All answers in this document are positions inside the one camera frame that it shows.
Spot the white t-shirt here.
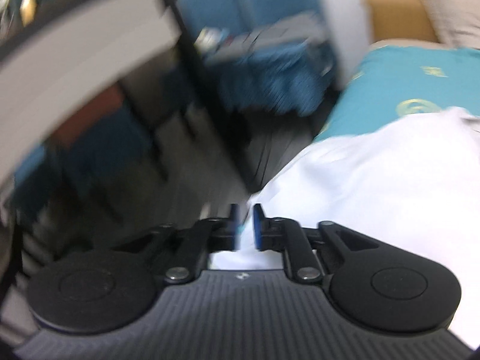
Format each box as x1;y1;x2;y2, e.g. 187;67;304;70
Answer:
207;106;480;350

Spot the teal patterned bed sheet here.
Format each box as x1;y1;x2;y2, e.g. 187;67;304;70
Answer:
314;45;479;141

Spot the grey folded cloth on chair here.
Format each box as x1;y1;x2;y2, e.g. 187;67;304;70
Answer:
205;12;328;64

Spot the blue covered chair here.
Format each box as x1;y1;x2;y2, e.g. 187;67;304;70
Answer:
176;0;337;116

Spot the grey pillow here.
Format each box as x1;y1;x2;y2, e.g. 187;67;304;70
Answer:
421;0;479;50

